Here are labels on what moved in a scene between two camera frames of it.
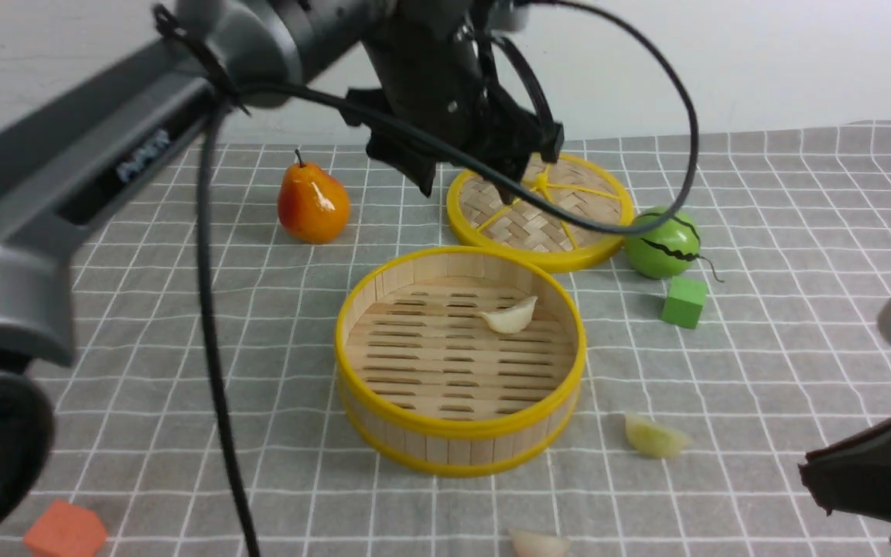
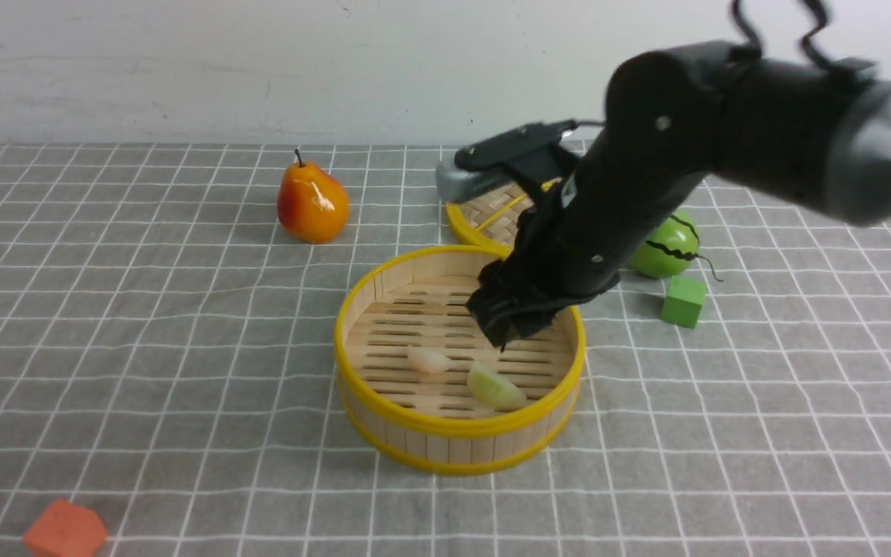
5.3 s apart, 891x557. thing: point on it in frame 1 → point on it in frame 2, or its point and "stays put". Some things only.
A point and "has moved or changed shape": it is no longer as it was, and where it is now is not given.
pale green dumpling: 653,439 → 495,390
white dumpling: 510,320 has moved or changed shape
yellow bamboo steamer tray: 423,384 stays put
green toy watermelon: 669,250 stays put
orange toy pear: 313,207 stays put
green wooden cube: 685,301 stays put
